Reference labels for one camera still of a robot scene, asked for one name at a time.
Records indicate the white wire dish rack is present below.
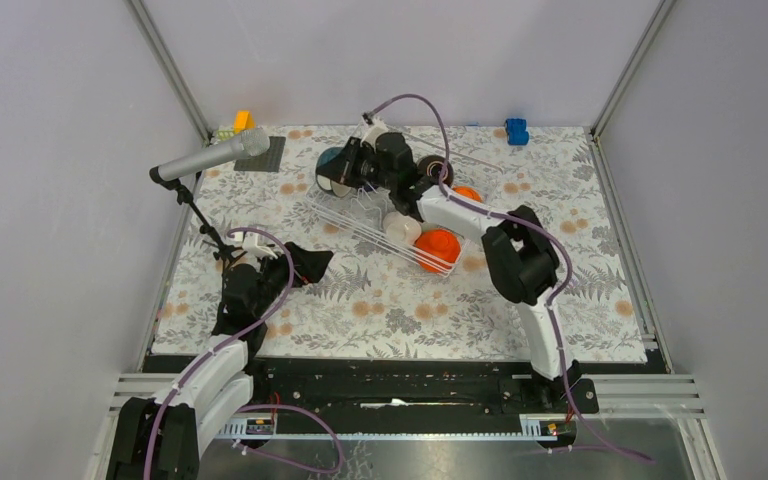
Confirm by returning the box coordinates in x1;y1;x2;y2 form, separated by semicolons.
309;124;501;275

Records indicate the blue toy block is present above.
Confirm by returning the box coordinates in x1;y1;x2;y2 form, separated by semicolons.
504;118;530;146

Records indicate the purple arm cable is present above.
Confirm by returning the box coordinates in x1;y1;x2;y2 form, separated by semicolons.
364;93;654;463
142;227;346;480

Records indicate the dark blue glazed bowl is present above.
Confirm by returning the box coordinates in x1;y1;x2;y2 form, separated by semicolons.
315;147;349;183

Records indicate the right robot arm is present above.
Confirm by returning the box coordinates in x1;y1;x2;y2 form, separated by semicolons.
315;132;582;416

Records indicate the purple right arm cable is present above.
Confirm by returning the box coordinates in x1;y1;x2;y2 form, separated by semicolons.
364;93;654;463

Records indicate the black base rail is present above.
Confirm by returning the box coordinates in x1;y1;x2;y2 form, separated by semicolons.
142;356;673;439

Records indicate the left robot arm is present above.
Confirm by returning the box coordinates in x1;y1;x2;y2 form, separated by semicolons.
106;241;334;479

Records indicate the black microphone stand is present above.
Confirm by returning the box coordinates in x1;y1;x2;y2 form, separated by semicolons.
171;180;244;294

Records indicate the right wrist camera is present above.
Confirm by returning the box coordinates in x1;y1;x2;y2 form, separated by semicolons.
361;117;389;150

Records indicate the grey lego baseplate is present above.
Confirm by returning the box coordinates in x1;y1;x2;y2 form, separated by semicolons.
233;136;286;173

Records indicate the orange bowl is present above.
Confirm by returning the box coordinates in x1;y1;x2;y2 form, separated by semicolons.
453;186;483;203
414;229;462;274

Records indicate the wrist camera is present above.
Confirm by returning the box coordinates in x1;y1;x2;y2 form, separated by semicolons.
241;234;279;260
361;117;389;150

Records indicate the orange bowl lower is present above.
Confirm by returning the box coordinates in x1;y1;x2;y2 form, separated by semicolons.
414;229;462;274

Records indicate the black gold-rimmed bowl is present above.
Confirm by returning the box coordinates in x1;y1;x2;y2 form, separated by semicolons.
417;155;455;187

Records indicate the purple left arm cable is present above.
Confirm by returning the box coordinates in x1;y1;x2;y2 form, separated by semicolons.
142;227;346;480

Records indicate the orange bowl upper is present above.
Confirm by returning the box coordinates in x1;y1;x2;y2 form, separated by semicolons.
453;186;483;203

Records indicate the teal and white bowl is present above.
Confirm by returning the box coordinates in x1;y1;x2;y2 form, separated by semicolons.
316;176;356;198

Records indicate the yellow toy block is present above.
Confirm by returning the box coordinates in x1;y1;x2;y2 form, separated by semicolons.
232;110;256;135

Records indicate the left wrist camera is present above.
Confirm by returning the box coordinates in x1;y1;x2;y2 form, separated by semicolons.
241;234;279;260

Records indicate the silver microphone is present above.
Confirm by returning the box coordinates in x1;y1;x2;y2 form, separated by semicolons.
149;128;270;185

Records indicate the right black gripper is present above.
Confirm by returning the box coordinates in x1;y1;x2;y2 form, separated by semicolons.
317;137;396;191

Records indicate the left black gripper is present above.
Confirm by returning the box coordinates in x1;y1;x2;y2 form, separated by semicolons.
251;241;332;317

